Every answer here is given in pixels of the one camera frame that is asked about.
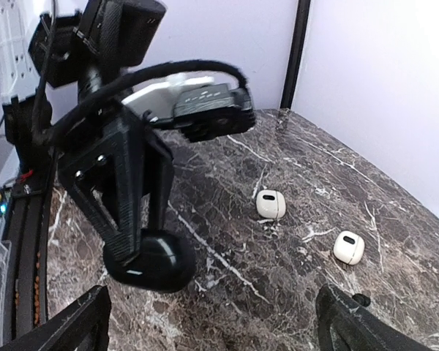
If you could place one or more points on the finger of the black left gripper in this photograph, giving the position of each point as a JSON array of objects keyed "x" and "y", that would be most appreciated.
[
  {"x": 112, "y": 158},
  {"x": 158, "y": 178}
]

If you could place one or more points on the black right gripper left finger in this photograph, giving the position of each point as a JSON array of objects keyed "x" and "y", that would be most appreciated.
[{"x": 83, "y": 325}]

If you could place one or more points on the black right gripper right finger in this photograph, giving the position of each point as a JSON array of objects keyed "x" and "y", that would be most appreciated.
[{"x": 343, "y": 324}]

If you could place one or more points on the black earbud charging case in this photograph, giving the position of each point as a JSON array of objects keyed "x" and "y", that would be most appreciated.
[{"x": 165, "y": 263}]

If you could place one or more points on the white earbud charging case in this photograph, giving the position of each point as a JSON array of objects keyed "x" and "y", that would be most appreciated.
[{"x": 270, "y": 204}]

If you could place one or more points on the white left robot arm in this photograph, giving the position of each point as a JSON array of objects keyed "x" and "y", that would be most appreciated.
[{"x": 64, "y": 77}]

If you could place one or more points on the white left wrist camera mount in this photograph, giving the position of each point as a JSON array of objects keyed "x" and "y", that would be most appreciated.
[{"x": 156, "y": 100}]

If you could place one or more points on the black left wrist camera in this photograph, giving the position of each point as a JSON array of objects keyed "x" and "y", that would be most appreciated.
[{"x": 213, "y": 111}]

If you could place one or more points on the black front table rail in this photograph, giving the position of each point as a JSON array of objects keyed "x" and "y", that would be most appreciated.
[{"x": 26, "y": 231}]

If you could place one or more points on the left black frame post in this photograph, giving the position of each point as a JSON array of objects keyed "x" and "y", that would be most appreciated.
[{"x": 296, "y": 51}]

